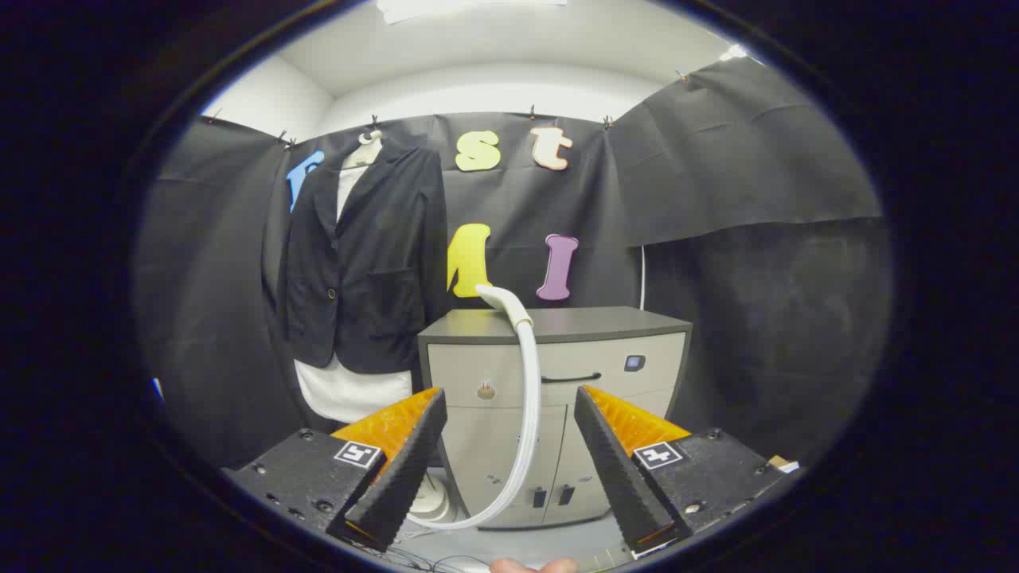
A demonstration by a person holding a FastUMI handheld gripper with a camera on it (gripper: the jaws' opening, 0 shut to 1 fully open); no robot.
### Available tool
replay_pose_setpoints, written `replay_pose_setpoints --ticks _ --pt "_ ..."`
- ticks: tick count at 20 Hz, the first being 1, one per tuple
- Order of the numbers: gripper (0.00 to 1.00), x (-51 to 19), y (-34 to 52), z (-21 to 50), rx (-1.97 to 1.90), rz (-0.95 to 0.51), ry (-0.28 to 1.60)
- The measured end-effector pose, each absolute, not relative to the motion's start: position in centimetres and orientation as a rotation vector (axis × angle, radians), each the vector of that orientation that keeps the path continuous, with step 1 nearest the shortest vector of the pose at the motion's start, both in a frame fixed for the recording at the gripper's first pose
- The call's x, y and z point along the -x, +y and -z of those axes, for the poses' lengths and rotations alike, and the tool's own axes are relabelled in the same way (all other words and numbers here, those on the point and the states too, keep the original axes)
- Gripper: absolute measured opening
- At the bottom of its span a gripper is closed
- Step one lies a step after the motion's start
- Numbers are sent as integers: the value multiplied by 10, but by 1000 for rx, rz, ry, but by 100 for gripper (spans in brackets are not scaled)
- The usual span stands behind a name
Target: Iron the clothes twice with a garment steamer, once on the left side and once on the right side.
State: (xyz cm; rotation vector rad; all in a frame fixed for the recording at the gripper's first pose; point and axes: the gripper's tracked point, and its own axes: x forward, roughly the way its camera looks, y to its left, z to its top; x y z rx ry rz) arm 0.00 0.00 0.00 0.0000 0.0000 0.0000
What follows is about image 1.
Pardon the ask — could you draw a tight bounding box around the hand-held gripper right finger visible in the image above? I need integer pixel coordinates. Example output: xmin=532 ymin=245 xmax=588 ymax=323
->
xmin=574 ymin=386 xmax=799 ymax=559

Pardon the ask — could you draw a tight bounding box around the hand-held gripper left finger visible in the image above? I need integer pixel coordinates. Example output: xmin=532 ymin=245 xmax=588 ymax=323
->
xmin=223 ymin=388 xmax=448 ymax=553

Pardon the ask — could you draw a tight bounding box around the white garment steamer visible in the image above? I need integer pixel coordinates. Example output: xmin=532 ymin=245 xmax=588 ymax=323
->
xmin=406 ymin=284 xmax=544 ymax=532

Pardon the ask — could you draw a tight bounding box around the black suit jacket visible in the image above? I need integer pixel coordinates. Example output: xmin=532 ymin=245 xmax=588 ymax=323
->
xmin=283 ymin=142 xmax=448 ymax=375

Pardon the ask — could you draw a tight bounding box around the white clothes hanger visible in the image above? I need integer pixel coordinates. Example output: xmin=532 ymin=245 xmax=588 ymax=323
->
xmin=342 ymin=130 xmax=385 ymax=170

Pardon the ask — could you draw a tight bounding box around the grey cabinet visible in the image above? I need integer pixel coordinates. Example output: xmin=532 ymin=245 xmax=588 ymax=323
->
xmin=418 ymin=306 xmax=693 ymax=530

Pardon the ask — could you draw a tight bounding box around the black backdrop cloth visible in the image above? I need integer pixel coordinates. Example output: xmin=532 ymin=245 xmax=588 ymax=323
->
xmin=135 ymin=56 xmax=894 ymax=470

